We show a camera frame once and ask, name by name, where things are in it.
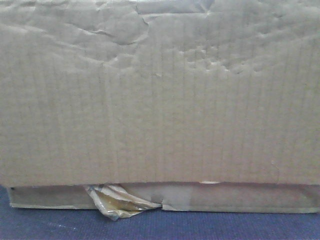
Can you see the brown cardboard box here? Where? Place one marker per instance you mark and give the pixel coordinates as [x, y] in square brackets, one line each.
[197, 105]

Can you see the crumpled clear packing tape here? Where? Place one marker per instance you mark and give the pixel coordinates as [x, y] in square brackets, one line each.
[114, 202]

